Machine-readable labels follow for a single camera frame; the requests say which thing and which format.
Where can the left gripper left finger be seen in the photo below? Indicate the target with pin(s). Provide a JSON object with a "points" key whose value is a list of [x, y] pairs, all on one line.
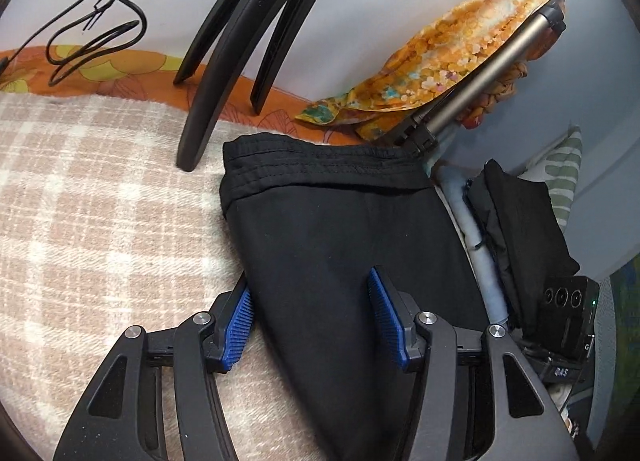
{"points": [[148, 378]]}

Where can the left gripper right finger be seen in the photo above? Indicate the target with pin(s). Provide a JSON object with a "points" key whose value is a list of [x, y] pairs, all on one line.
{"points": [[476, 397]]}

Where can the black Kappa pants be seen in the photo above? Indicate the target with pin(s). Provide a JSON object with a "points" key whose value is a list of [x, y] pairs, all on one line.
{"points": [[308, 223]]}

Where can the black folded garment on stack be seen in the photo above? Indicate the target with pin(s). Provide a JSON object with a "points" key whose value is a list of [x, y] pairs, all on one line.
{"points": [[520, 228]]}

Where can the green leaf pattern pillow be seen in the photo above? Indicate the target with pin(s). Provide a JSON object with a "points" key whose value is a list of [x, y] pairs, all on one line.
{"points": [[558, 167]]}

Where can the light blue folded jeans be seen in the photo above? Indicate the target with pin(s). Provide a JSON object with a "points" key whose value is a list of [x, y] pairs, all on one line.
{"points": [[452, 182]]}

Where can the beige plaid bed blanket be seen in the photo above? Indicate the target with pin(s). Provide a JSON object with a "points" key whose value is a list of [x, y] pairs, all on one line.
{"points": [[99, 230]]}

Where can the orange floral bed sheet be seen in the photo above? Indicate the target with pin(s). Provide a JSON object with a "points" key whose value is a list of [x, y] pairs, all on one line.
{"points": [[147, 76]]}

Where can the black mini tripod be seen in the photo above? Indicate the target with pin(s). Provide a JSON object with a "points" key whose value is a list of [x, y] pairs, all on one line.
{"points": [[231, 33]]}

